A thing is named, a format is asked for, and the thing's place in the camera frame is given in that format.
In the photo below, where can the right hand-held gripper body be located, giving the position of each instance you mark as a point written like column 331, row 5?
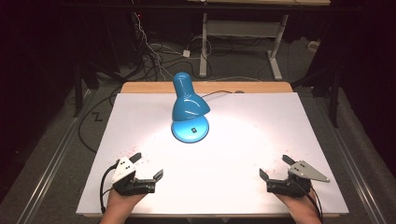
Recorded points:
column 303, row 172

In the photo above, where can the metal floor rail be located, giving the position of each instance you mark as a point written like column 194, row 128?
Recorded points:
column 53, row 158
column 351, row 161

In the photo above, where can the person's right hand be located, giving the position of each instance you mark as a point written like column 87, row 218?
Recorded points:
column 300, row 205

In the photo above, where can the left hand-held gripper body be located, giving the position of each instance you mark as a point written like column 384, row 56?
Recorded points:
column 124, row 169

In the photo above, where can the black stand leg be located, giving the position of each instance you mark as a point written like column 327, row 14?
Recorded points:
column 77, row 90

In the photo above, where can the white table cover sheet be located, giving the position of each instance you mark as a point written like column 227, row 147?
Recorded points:
column 249, row 149

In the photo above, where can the white box on floor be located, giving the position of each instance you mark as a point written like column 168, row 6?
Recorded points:
column 313, row 45

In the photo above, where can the white power adapter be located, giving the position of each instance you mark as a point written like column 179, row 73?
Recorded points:
column 186, row 53

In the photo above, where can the blue desk lamp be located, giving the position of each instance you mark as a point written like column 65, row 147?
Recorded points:
column 188, row 105

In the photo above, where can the person's left hand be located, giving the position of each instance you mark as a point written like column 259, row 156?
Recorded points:
column 120, row 203

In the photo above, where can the white-framed desk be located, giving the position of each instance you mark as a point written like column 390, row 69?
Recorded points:
column 243, row 28

